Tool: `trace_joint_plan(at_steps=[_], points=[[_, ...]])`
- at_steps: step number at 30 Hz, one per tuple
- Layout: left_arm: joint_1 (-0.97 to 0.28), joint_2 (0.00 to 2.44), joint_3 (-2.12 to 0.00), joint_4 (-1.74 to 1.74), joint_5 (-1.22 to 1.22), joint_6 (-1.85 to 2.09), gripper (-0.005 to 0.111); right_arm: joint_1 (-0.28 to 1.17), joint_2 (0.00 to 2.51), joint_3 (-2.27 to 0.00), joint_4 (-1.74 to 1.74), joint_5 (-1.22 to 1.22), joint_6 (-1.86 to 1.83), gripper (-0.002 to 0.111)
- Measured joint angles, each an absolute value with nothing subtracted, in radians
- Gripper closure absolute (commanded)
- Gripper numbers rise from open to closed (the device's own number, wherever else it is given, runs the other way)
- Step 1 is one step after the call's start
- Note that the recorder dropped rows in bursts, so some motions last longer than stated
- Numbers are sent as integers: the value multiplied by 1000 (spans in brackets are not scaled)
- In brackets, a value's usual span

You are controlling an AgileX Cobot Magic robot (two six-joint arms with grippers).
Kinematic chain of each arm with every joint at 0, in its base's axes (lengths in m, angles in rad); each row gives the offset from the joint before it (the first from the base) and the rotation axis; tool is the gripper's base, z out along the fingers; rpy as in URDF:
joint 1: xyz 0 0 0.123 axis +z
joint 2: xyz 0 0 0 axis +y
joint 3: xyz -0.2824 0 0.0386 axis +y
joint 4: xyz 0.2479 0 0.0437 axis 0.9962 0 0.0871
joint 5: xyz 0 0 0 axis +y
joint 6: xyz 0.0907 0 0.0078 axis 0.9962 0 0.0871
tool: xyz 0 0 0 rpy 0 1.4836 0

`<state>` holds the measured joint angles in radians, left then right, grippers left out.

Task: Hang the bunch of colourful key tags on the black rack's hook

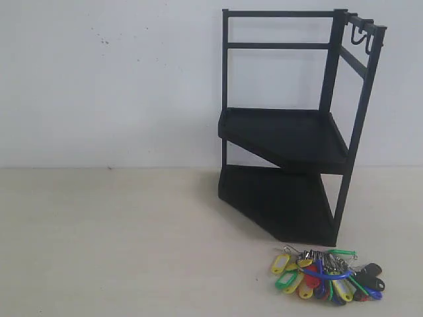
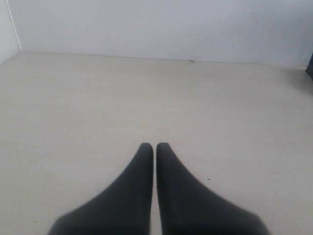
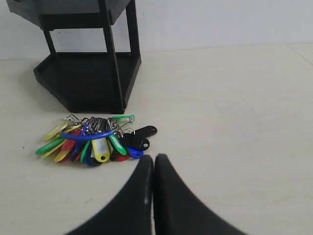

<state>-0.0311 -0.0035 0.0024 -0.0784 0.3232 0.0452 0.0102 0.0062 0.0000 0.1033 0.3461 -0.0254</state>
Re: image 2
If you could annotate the black two-tier rack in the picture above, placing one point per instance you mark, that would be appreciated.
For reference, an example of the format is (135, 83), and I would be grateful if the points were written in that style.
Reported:
(309, 69)

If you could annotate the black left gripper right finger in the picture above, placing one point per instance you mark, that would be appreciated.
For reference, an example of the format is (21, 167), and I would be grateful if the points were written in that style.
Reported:
(187, 207)

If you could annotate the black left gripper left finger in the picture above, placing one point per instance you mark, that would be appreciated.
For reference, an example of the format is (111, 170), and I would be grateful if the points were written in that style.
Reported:
(123, 208)

